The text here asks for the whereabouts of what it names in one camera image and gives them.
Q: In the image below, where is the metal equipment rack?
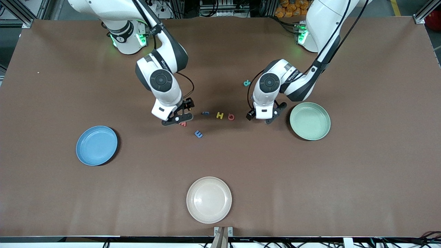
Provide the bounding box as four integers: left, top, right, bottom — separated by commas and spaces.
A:
199, 0, 251, 18

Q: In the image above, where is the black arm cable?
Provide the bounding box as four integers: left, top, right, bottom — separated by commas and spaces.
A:
247, 0, 367, 111
131, 0, 195, 100

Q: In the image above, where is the aluminium frame post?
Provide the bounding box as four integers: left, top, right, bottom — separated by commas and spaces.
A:
413, 0, 441, 24
0, 0, 57, 29

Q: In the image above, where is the blue plate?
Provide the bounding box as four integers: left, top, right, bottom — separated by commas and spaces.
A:
76, 125, 118, 166

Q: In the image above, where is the metal camera pole bracket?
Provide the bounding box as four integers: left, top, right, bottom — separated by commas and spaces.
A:
212, 226, 234, 248

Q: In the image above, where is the beige plate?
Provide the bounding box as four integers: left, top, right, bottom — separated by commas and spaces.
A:
186, 176, 232, 224

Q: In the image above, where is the white power strip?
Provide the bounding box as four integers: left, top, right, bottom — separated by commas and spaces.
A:
148, 0, 173, 20

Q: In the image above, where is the red object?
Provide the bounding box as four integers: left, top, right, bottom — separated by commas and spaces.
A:
425, 19, 441, 33

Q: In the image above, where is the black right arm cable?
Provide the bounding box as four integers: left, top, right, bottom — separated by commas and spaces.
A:
131, 0, 195, 100

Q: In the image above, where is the brown table cover sheet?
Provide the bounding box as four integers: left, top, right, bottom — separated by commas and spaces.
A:
0, 17, 441, 239

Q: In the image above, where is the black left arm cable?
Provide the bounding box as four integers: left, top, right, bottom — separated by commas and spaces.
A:
247, 0, 367, 111

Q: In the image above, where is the green plate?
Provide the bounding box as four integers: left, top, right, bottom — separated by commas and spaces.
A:
289, 102, 331, 141

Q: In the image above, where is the orange packets pile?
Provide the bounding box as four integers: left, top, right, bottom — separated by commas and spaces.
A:
275, 0, 317, 18

